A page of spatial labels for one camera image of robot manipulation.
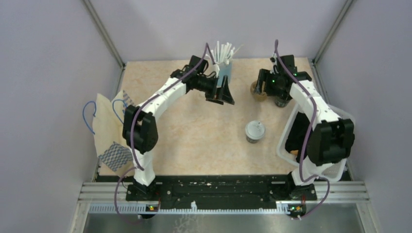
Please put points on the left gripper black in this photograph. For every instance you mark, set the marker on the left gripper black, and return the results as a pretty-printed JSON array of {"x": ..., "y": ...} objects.
[{"x": 226, "y": 94}]

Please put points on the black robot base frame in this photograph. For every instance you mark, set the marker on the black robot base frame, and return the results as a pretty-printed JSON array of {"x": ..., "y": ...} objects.
[{"x": 218, "y": 192}]

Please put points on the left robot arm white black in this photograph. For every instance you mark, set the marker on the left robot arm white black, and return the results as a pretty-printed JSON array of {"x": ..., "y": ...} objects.
[{"x": 140, "y": 122}]

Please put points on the single white cup lid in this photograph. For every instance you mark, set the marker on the single white cup lid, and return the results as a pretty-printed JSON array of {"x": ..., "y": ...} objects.
[{"x": 255, "y": 127}]

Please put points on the black cloth in basket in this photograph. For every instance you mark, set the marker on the black cloth in basket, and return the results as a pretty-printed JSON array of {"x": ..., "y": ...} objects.
[{"x": 296, "y": 136}]

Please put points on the white cable duct strip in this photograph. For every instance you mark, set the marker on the white cable duct strip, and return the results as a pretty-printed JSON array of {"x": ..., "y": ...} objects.
[{"x": 282, "y": 207}]

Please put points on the patterned paper takeout bag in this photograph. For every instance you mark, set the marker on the patterned paper takeout bag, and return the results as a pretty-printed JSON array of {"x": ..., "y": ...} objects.
[{"x": 104, "y": 119}]

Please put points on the single dark coffee cup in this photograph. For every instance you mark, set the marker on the single dark coffee cup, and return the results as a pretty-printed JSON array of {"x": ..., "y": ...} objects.
[{"x": 253, "y": 139}]

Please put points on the white plastic basket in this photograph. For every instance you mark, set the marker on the white plastic basket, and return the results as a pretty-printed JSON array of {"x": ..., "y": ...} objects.
[{"x": 326, "y": 151}]

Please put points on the stack of black cups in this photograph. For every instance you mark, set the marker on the stack of black cups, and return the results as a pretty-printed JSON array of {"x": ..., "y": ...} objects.
[{"x": 281, "y": 103}]

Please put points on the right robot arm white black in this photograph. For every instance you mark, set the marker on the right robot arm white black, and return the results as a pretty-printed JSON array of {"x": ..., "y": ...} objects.
[{"x": 304, "y": 93}]

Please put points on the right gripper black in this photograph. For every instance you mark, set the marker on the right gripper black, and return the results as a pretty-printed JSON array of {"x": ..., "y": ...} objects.
[{"x": 265, "y": 75}]

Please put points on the bundle of white straws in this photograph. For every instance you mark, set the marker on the bundle of white straws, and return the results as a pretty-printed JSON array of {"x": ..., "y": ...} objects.
[{"x": 222, "y": 53}]

